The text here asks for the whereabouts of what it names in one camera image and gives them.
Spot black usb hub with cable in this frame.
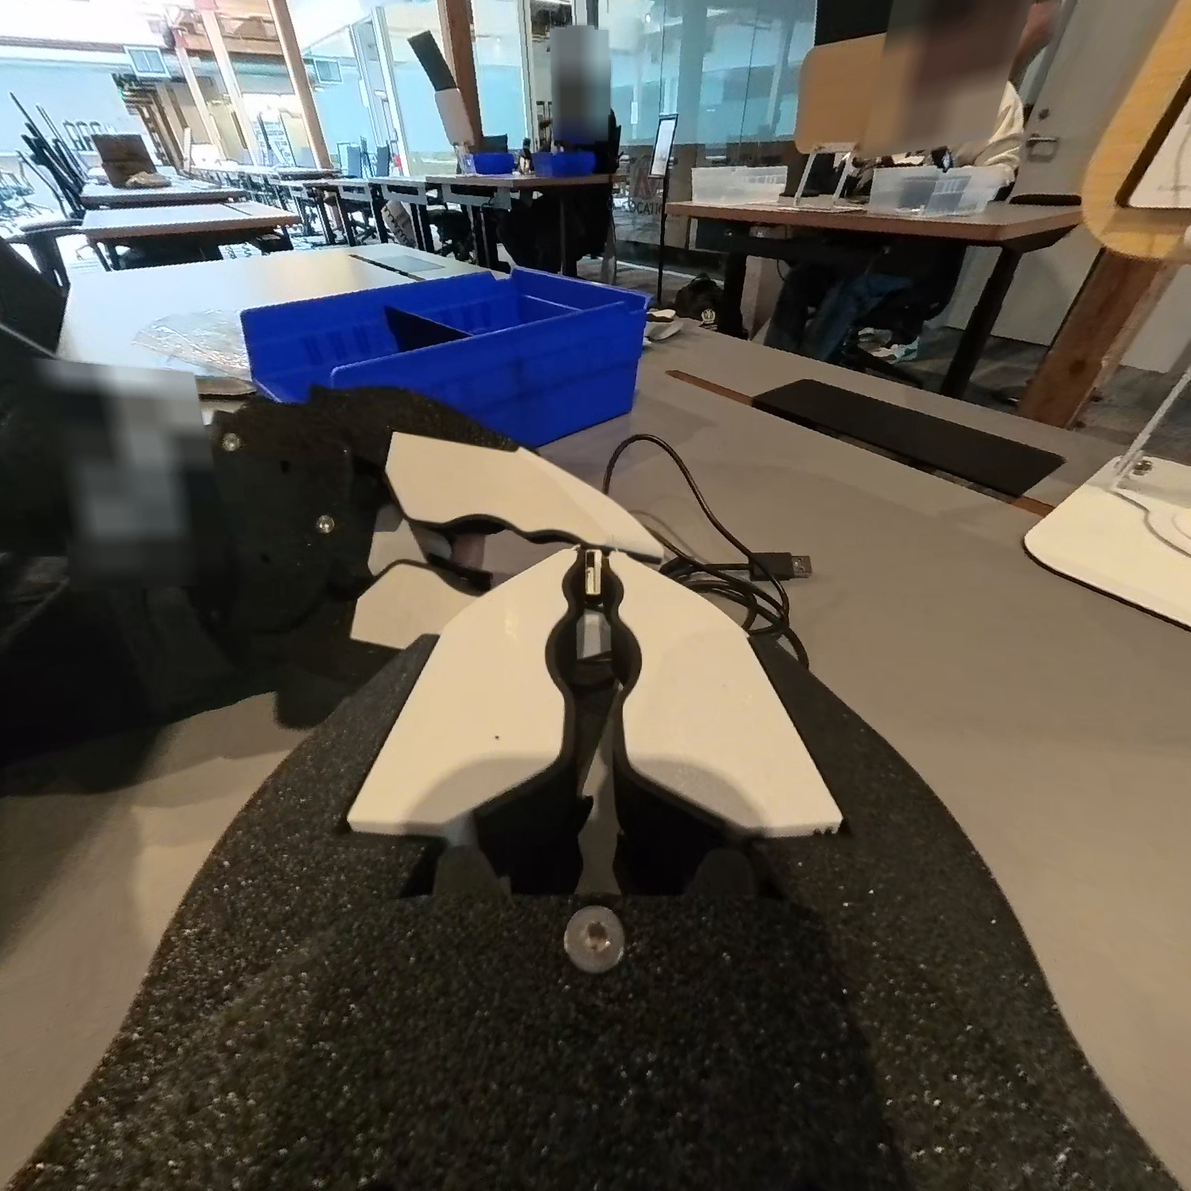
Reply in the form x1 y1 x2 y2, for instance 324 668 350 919
651 550 813 670

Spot black desk panel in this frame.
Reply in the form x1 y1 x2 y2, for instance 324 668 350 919
750 377 1068 500

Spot wooden-top desk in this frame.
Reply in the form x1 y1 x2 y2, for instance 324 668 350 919
664 198 1085 403

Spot clear acrylic sign stand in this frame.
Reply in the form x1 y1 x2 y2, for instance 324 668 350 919
1111 357 1191 484

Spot black office chair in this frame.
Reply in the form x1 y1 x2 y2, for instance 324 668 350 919
0 231 72 375

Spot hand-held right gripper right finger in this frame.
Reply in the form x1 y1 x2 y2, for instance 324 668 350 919
602 549 843 839

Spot clear plastic bag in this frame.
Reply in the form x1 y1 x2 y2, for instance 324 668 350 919
130 309 258 386

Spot blue plastic bin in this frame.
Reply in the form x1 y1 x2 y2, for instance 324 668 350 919
239 267 651 440

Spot black backpack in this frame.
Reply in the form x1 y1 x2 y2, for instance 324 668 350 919
672 272 726 335

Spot printed instruction sheet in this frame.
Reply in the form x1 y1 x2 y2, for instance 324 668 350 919
1116 116 1191 211

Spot wooden sign board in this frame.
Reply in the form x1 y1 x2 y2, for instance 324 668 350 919
1078 0 1191 264

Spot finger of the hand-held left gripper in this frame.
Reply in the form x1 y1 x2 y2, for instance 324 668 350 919
380 432 667 561
349 524 498 648

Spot short black usb cable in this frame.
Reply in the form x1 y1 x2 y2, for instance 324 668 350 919
575 433 773 664

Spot wooden post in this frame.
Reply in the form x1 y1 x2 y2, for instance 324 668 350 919
1017 247 1178 432

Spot clear plastic container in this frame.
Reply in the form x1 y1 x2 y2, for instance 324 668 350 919
866 166 1017 219
692 166 792 207

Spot grey desk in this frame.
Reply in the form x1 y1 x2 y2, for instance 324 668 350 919
424 171 621 272
77 198 303 272

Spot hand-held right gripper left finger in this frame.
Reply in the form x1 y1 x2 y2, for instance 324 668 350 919
347 549 582 852

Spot white sign base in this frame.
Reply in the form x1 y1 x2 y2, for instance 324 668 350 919
1023 454 1191 636

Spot laptop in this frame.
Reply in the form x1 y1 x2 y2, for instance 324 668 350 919
91 132 160 188

